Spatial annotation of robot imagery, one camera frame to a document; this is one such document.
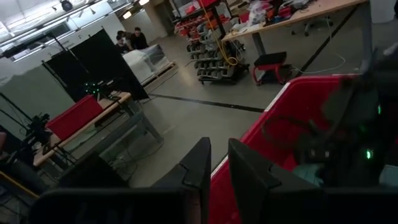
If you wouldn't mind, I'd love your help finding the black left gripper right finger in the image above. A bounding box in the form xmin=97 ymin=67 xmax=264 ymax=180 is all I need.
xmin=228 ymin=138 xmax=324 ymax=224

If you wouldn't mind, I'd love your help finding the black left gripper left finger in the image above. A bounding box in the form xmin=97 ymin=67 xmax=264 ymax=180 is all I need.
xmin=151 ymin=136 xmax=213 ymax=224

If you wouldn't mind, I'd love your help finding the red plastic storage bin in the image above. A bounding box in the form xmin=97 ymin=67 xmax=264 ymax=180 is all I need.
xmin=208 ymin=73 xmax=398 ymax=224

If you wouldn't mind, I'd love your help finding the red bin on neighbouring table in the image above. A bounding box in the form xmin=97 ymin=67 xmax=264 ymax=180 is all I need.
xmin=45 ymin=94 xmax=104 ymax=141

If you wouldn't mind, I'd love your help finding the wooden pallet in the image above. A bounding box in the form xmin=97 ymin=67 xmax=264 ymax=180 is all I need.
xmin=139 ymin=60 xmax=180 ymax=91

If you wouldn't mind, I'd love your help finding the neighbouring wooden robot table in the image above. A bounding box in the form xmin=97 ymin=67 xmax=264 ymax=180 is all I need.
xmin=32 ymin=91 xmax=165 ymax=182

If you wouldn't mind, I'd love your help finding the red stool with black seat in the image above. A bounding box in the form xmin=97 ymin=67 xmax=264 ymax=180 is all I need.
xmin=252 ymin=51 xmax=294 ymax=86

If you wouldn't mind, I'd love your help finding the white wrapped pallet load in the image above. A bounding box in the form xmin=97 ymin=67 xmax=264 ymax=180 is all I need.
xmin=122 ymin=44 xmax=171 ymax=84

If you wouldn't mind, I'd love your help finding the shelf rack with red bins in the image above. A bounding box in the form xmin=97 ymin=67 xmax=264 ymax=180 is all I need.
xmin=173 ymin=0 xmax=251 ymax=85

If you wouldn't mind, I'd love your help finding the large black partition panel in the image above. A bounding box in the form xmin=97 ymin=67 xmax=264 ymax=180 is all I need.
xmin=70 ymin=29 xmax=150 ymax=101

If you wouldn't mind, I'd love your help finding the person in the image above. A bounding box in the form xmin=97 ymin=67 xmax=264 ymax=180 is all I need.
xmin=129 ymin=27 xmax=150 ymax=51
xmin=114 ymin=30 xmax=131 ymax=54

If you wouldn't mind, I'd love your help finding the small black partition panel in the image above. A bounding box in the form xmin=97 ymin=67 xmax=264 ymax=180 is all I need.
xmin=41 ymin=50 xmax=91 ymax=103

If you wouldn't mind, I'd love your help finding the white plastic bag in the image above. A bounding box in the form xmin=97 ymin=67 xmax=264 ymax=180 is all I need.
xmin=248 ymin=1 xmax=269 ymax=25

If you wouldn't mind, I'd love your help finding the office chair base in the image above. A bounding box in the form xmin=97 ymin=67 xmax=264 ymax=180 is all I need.
xmin=290 ymin=15 xmax=334 ymax=37

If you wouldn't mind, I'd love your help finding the long wooden work table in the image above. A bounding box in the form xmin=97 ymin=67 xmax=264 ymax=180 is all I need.
xmin=221 ymin=0 xmax=368 ymax=57

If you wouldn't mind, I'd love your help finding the yellow cable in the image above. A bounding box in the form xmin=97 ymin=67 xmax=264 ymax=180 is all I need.
xmin=201 ymin=0 xmax=239 ymax=67

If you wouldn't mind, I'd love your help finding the white floor cable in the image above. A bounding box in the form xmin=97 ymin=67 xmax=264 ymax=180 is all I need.
xmin=291 ymin=18 xmax=346 ymax=75

